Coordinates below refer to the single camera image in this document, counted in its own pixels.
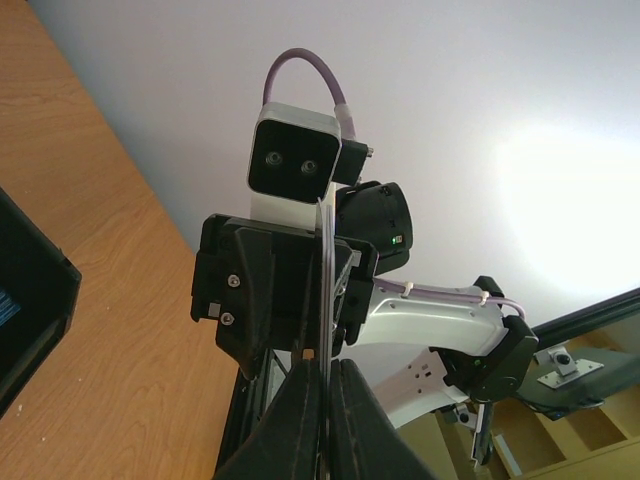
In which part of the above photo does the black bin right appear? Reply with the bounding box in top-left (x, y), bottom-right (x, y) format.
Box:
top-left (1, 192), bottom-right (82, 412)

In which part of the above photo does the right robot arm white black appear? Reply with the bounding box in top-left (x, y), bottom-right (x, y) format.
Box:
top-left (191, 181), bottom-right (538, 426)

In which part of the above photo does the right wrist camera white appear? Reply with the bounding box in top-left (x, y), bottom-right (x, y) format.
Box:
top-left (247, 101), bottom-right (373, 230)

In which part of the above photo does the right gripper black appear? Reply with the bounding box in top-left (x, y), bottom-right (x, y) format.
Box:
top-left (191, 182), bottom-right (413, 380)

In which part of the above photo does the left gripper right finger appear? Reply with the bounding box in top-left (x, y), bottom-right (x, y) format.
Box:
top-left (328, 359), bottom-right (436, 480)

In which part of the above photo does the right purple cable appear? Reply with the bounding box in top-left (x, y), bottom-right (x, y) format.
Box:
top-left (262, 47), bottom-right (359, 141)

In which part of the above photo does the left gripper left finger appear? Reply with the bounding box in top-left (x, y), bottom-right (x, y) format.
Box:
top-left (213, 360), bottom-right (321, 479)

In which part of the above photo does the right black frame post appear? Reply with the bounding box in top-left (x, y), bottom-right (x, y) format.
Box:
top-left (533, 288), bottom-right (639, 350)

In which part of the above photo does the grey monitor mount bracket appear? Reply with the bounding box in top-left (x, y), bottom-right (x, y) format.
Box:
top-left (534, 345), bottom-right (604, 390)

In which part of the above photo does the blue card stack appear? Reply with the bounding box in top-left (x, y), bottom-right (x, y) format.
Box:
top-left (0, 288), bottom-right (22, 326)

